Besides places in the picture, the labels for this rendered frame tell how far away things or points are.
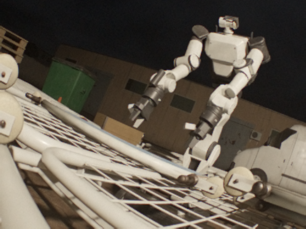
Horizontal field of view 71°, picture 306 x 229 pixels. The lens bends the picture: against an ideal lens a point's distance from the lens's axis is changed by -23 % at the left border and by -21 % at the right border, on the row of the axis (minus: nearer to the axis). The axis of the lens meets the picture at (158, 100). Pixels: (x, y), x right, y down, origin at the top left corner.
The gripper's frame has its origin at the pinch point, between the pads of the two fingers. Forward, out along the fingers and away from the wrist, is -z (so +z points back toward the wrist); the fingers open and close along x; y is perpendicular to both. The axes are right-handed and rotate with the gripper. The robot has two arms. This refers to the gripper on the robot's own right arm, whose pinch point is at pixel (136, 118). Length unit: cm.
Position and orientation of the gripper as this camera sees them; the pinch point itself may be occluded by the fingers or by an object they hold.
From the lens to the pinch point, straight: 129.0
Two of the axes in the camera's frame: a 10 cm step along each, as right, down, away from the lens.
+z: 5.2, -7.4, 4.2
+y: 8.2, 3.1, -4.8
